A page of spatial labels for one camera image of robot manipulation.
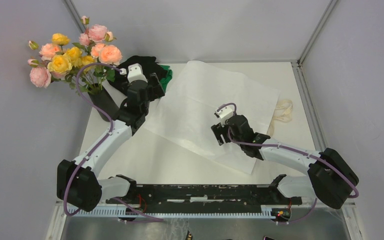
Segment white paper bouquet wrap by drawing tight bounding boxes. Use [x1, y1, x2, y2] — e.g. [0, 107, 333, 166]
[144, 60, 280, 174]

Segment yellow rose stem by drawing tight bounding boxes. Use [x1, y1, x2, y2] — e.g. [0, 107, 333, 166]
[47, 33, 96, 90]

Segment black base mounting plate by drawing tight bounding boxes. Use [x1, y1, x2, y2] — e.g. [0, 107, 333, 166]
[120, 184, 303, 214]

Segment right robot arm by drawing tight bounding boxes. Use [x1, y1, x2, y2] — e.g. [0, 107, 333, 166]
[211, 113, 359, 210]

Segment pink rose stem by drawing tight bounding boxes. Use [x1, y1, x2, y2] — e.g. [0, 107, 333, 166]
[77, 15, 109, 54]

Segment black cylindrical vase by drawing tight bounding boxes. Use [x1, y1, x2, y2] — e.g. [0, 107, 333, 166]
[87, 83, 119, 120]

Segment white slotted cable duct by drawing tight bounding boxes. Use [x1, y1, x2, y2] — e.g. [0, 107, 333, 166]
[66, 204, 277, 220]

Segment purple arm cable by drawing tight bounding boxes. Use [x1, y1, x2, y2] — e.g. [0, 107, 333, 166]
[62, 62, 165, 224]
[215, 102, 361, 225]

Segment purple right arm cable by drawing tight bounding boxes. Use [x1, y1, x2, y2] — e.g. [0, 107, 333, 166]
[215, 102, 361, 225]

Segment cream printed ribbon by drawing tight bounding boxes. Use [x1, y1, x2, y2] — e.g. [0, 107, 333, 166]
[266, 99, 294, 137]

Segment green cloth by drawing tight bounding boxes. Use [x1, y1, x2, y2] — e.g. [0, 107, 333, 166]
[160, 65, 173, 92]

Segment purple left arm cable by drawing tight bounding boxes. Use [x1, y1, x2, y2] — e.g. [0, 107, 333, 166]
[62, 62, 165, 224]

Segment pink roses in vase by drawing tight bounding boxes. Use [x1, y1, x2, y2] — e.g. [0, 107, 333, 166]
[26, 58, 80, 90]

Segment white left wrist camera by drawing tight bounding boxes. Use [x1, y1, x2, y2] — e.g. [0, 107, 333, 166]
[119, 63, 148, 84]

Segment black cloth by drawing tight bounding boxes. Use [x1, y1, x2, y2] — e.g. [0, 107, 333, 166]
[109, 55, 169, 96]

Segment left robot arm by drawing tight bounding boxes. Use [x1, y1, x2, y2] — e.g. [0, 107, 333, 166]
[57, 73, 165, 212]

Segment peach rose stem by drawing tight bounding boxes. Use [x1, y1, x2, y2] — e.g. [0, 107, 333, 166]
[28, 40, 62, 61]
[90, 31, 124, 84]

